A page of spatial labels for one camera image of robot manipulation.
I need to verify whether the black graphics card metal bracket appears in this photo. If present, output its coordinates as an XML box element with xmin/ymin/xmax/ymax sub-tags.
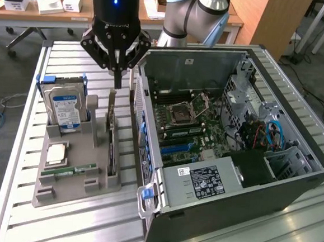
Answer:
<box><xmin>100</xmin><ymin>87</ymin><xmax>125</xmax><ymax>179</ymax></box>

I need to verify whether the grey power supply unit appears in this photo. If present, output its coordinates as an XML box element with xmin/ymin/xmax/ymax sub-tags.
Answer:
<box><xmin>159</xmin><ymin>150</ymin><xmax>246</xmax><ymax>213</ymax></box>

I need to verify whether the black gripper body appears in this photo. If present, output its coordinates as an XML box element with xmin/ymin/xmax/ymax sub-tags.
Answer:
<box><xmin>85</xmin><ymin>0</ymin><xmax>144</xmax><ymax>69</ymax></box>

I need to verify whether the white paper stack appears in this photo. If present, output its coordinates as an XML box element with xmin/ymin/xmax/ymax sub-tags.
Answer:
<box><xmin>143</xmin><ymin>0</ymin><xmax>168</xmax><ymax>21</ymax></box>

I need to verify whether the white floor cable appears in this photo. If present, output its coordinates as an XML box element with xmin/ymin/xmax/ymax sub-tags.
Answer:
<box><xmin>0</xmin><ymin>91</ymin><xmax>29</xmax><ymax>110</ymax></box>

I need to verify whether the white open box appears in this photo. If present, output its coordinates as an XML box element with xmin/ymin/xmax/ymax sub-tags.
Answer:
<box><xmin>35</xmin><ymin>0</ymin><xmax>65</xmax><ymax>17</ymax></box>

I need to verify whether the CPU socket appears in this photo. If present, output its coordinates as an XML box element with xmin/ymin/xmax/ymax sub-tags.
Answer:
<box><xmin>168</xmin><ymin>99</ymin><xmax>202</xmax><ymax>127</ymax></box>

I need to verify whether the grey plastic parts rack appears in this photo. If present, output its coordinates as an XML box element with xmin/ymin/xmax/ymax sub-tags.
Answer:
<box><xmin>31</xmin><ymin>88</ymin><xmax>130</xmax><ymax>213</ymax></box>

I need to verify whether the open black PC case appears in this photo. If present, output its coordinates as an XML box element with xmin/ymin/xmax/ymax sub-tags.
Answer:
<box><xmin>115</xmin><ymin>39</ymin><xmax>324</xmax><ymax>242</ymax></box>

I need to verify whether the black red yellow wire bundle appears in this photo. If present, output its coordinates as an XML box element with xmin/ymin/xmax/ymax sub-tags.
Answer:
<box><xmin>237</xmin><ymin>118</ymin><xmax>268</xmax><ymax>151</ymax></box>

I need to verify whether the silver chipset heatsink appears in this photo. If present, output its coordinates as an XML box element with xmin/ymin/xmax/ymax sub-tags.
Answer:
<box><xmin>200</xmin><ymin>149</ymin><xmax>219</xmax><ymax>161</ymax></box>

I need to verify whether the wooden desk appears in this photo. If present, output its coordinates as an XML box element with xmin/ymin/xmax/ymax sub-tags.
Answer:
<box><xmin>0</xmin><ymin>0</ymin><xmax>247</xmax><ymax>54</ymax></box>

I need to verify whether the black wheeled stand base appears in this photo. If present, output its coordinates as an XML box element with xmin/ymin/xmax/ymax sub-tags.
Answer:
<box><xmin>4</xmin><ymin>24</ymin><xmax>49</xmax><ymax>61</ymax></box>

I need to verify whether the silver CPU chip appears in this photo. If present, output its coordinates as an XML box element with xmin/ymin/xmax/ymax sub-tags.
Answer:
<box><xmin>45</xmin><ymin>143</ymin><xmax>70</xmax><ymax>166</ymax></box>

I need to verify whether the metal socket cover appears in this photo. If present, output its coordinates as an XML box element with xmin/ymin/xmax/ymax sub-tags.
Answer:
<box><xmin>189</xmin><ymin>91</ymin><xmax>212</xmax><ymax>121</ymax></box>

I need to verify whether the white metal table frame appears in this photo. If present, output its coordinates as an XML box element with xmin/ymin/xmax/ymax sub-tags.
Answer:
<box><xmin>293</xmin><ymin>0</ymin><xmax>324</xmax><ymax>77</ymax></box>

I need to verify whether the blue expansion slot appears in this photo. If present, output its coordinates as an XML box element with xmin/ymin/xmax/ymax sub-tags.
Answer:
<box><xmin>159</xmin><ymin>140</ymin><xmax>193</xmax><ymax>158</ymax></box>

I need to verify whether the white box with black top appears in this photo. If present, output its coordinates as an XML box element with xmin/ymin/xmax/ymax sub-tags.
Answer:
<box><xmin>0</xmin><ymin>0</ymin><xmax>31</xmax><ymax>12</ymax></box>

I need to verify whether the metal disk bay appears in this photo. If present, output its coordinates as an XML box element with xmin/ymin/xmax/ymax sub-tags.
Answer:
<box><xmin>262</xmin><ymin>144</ymin><xmax>314</xmax><ymax>184</ymax></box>

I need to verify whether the dark RAM stick with label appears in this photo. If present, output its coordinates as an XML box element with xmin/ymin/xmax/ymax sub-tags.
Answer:
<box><xmin>163</xmin><ymin>122</ymin><xmax>204</xmax><ymax>141</ymax></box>

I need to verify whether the metal drive cage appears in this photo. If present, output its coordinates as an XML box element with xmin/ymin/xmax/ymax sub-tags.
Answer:
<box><xmin>219</xmin><ymin>72</ymin><xmax>284</xmax><ymax>142</ymax></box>

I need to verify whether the hard disk in blue carrier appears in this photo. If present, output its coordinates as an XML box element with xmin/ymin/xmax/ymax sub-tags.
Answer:
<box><xmin>32</xmin><ymin>70</ymin><xmax>95</xmax><ymax>135</ymax></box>

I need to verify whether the wooden cabinet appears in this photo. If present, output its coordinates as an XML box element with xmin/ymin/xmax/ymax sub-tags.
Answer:
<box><xmin>226</xmin><ymin>0</ymin><xmax>314</xmax><ymax>63</ymax></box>

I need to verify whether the green motherboard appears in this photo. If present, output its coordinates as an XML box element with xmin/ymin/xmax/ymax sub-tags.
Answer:
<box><xmin>147</xmin><ymin>89</ymin><xmax>237</xmax><ymax>172</ymax></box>

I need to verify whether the blue wire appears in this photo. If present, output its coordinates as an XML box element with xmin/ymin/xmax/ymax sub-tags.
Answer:
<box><xmin>263</xmin><ymin>120</ymin><xmax>288</xmax><ymax>153</ymax></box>

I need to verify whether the green RAM stick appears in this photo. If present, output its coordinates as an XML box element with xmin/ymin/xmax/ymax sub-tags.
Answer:
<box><xmin>41</xmin><ymin>159</ymin><xmax>97</xmax><ymax>179</ymax></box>

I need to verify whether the white box with label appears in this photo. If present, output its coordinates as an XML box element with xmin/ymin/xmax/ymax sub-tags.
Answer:
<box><xmin>60</xmin><ymin>0</ymin><xmax>84</xmax><ymax>14</ymax></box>

